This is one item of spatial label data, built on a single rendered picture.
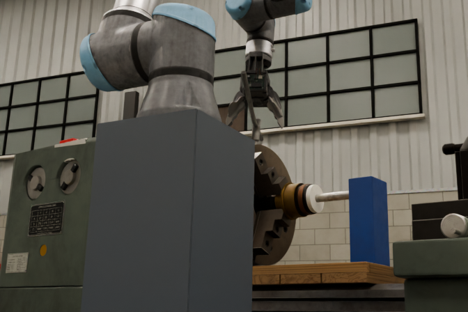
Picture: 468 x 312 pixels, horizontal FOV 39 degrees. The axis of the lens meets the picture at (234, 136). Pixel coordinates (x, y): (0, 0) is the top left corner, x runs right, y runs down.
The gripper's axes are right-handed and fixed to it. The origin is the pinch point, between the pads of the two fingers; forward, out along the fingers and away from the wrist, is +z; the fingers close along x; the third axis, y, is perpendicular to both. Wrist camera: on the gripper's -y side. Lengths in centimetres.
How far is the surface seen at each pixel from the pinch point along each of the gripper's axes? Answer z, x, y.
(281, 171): 9.1, 6.8, -7.3
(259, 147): 5.9, 2.1, 2.2
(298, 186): 17.3, 13.2, 5.9
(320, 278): 42, 21, 25
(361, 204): 23.7, 28.4, 14.9
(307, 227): -134, -44, -669
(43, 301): 48, -53, -4
